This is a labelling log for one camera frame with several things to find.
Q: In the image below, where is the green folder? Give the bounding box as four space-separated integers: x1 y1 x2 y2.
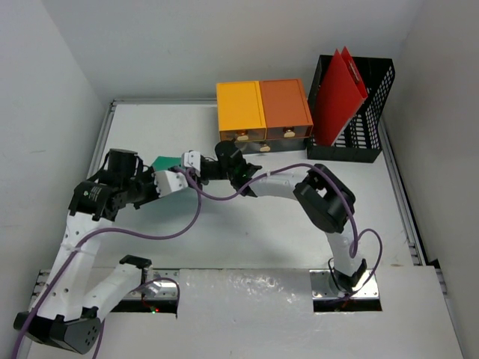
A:
151 156 181 171

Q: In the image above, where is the red folder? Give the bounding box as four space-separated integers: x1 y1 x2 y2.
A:
312 47 367 147

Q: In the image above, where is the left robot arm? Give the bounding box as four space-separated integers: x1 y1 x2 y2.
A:
11 150 158 358

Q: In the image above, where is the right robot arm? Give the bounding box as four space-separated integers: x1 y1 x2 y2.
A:
189 141 367 294

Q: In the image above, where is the yellow drawer box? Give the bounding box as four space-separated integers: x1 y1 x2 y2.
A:
216 81 266 142

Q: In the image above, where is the orange drawer box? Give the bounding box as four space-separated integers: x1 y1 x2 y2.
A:
259 79 313 140

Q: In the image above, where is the black mesh file rack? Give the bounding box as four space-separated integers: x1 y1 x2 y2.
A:
304 56 395 163

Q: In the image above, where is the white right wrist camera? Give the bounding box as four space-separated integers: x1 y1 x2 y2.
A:
181 150 201 171

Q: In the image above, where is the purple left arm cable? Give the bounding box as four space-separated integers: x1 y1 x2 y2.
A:
10 164 203 359

